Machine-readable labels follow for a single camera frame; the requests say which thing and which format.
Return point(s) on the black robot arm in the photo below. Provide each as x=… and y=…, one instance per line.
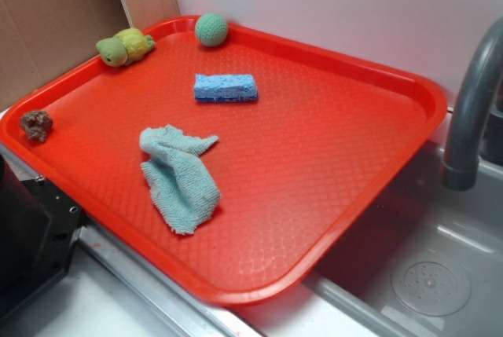
x=39, y=227

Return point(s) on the blue sponge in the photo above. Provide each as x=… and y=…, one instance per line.
x=225, y=88

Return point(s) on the red plastic tray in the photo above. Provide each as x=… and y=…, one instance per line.
x=295, y=168

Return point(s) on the light blue cloth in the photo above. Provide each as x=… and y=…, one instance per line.
x=181, y=187

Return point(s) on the green textured ball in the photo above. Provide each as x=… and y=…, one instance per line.
x=211, y=29

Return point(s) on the green plush turtle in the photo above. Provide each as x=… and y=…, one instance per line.
x=124, y=48

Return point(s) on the grey faucet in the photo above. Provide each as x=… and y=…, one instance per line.
x=475, y=130

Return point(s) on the grey plastic sink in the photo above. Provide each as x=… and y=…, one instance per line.
x=421, y=261

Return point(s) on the brown rock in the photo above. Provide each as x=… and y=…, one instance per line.
x=36, y=124

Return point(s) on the brown cardboard panel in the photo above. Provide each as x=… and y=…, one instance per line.
x=42, y=39

